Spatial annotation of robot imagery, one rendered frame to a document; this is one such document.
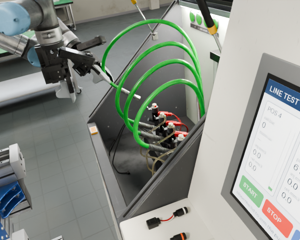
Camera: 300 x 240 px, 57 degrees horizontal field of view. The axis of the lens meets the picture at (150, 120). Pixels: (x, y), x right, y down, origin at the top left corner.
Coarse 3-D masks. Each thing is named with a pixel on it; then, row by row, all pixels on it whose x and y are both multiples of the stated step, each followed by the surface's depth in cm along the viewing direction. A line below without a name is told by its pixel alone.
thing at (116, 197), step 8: (88, 128) 132; (96, 128) 130; (96, 136) 124; (96, 144) 119; (96, 152) 114; (104, 152) 113; (104, 160) 109; (104, 168) 105; (112, 168) 105; (104, 176) 101; (112, 176) 100; (112, 184) 97; (112, 192) 94; (120, 192) 93; (112, 200) 90; (120, 200) 90; (120, 208) 87
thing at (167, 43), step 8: (152, 48) 86; (184, 48) 90; (144, 56) 87; (192, 56) 93; (136, 64) 87; (128, 72) 87; (120, 80) 88; (200, 80) 98; (120, 88) 89; (120, 112) 93; (152, 128) 100
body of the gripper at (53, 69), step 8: (40, 48) 82; (48, 48) 81; (56, 48) 82; (40, 56) 84; (48, 56) 84; (56, 56) 84; (40, 64) 85; (48, 64) 85; (56, 64) 85; (64, 64) 85; (48, 72) 85; (56, 72) 86; (64, 72) 86; (48, 80) 85; (56, 80) 86
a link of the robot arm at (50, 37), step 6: (48, 30) 79; (54, 30) 80; (60, 30) 82; (36, 36) 80; (42, 36) 79; (48, 36) 79; (54, 36) 80; (60, 36) 82; (42, 42) 80; (48, 42) 80; (54, 42) 81
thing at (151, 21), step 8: (136, 24) 98; (144, 24) 98; (168, 24) 97; (120, 32) 100; (184, 32) 99; (112, 40) 101; (192, 48) 101; (104, 56) 104; (104, 64) 106; (104, 72) 108; (200, 72) 106
